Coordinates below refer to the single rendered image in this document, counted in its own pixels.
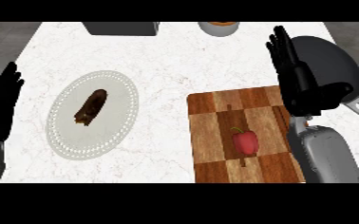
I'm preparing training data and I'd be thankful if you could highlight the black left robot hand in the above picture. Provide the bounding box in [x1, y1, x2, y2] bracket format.
[0, 61, 25, 142]

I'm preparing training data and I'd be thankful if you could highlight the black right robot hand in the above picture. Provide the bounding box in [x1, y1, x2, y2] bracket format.
[264, 25, 354, 118]

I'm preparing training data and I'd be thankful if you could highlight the wooden cutting board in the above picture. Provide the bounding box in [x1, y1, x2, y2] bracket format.
[184, 85, 307, 184]

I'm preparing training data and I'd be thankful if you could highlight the red bell pepper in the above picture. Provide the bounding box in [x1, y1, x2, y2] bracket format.
[228, 126, 261, 157]

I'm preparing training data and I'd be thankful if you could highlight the dark brown eggplant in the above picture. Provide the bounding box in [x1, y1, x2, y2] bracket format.
[72, 88, 109, 127]

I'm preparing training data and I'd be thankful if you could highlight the white oval placemat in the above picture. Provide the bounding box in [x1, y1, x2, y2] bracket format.
[44, 69, 140, 161]

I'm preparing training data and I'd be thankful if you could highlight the grey bowl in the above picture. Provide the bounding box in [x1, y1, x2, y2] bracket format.
[196, 21, 240, 38]

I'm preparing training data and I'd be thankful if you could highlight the dark grey appliance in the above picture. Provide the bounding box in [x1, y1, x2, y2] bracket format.
[81, 21, 160, 37]

